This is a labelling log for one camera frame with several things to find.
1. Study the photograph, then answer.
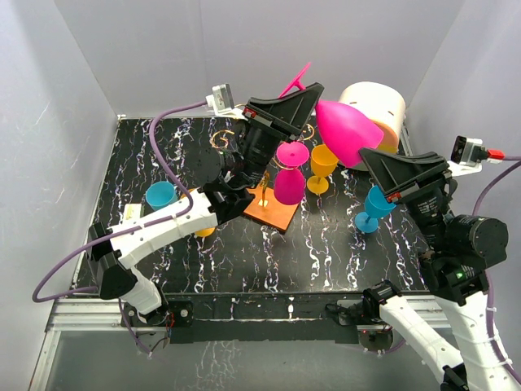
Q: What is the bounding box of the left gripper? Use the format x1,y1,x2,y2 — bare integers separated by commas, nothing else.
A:
238,86,323,191

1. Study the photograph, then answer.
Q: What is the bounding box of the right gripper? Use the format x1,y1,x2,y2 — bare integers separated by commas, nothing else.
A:
356,144,450,248

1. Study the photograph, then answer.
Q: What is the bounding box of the blue wine glass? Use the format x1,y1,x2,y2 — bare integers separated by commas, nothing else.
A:
355,186,396,234
145,181,178,212

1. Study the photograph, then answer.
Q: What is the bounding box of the magenta wine glass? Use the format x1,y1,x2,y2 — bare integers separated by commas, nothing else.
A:
274,142,309,205
278,61,385,169

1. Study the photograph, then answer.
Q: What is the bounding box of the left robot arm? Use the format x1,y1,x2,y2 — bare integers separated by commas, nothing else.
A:
86,82,324,325

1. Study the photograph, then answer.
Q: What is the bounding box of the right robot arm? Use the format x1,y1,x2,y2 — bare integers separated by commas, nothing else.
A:
360,148,520,390

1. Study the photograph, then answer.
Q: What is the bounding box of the orange wine glass right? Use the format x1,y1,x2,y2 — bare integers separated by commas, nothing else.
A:
307,143,339,196

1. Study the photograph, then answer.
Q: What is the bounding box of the orange wine glass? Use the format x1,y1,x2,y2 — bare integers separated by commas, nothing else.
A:
307,143,339,196
179,188,216,238

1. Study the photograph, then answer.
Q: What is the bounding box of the orange wine glass left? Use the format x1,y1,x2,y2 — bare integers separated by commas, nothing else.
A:
179,188,216,238

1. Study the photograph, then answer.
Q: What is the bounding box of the white orange cylindrical container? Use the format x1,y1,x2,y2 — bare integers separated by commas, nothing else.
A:
339,81,405,171

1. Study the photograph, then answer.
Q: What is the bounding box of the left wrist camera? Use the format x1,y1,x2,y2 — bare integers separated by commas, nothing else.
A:
205,83,240,117

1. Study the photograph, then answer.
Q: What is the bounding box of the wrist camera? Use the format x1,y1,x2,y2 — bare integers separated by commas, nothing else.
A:
205,83,240,117
448,135,506,177

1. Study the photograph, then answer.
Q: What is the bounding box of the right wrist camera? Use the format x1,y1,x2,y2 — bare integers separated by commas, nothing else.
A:
448,135,506,177

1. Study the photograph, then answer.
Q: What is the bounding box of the gold wire wine glass rack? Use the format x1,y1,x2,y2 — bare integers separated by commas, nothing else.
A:
201,120,296,233

